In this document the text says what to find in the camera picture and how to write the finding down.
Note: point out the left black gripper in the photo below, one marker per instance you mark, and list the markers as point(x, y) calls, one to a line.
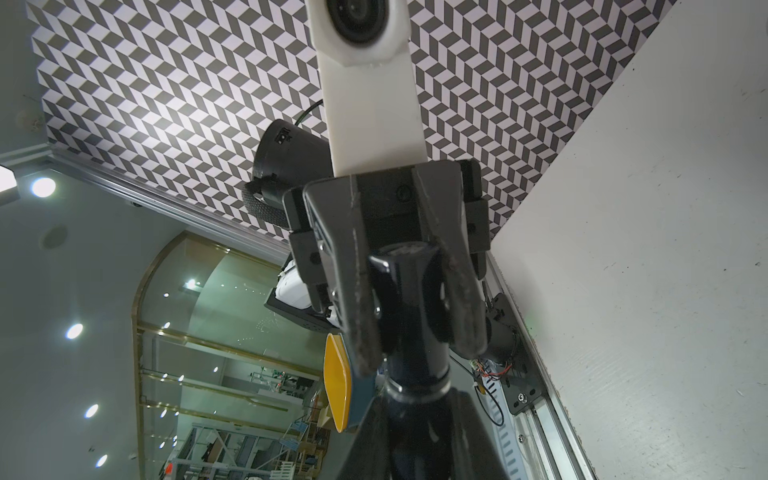
point(454, 213)

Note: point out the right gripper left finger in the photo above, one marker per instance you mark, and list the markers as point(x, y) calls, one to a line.
point(366, 454)

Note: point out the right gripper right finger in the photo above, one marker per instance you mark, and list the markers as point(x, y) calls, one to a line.
point(473, 453)

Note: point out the black lipstick with text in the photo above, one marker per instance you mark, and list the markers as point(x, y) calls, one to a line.
point(407, 280)

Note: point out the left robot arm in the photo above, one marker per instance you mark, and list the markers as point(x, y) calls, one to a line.
point(289, 155)

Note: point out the aluminium front rail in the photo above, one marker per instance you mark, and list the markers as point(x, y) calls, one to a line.
point(533, 435)

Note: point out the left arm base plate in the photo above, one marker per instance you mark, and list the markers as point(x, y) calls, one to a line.
point(508, 360)

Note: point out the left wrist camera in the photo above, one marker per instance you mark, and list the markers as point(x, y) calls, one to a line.
point(368, 84)

